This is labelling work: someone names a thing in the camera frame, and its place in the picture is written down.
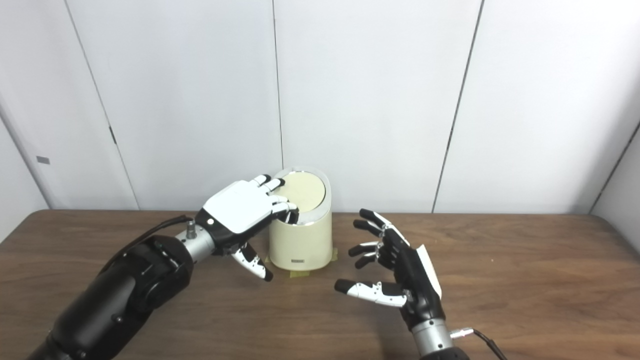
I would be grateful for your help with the small grey wall label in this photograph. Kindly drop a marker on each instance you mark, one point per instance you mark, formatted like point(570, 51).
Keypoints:
point(43, 160)

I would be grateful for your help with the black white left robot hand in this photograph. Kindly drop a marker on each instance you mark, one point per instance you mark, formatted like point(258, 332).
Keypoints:
point(237, 207)

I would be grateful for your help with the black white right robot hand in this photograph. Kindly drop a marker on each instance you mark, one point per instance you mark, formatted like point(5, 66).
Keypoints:
point(415, 285)

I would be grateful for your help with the black wall panel hinge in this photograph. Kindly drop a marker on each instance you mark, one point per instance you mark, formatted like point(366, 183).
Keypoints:
point(113, 135)

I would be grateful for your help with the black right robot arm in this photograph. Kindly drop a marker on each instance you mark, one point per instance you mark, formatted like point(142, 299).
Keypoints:
point(435, 342)

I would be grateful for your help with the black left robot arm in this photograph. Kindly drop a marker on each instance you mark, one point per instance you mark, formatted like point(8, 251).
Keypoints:
point(125, 295)

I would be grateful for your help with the cream-colored bin body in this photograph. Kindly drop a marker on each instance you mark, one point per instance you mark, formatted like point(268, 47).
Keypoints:
point(302, 245)

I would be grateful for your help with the cream round bin lid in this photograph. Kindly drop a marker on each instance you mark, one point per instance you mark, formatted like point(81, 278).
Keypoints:
point(307, 190)

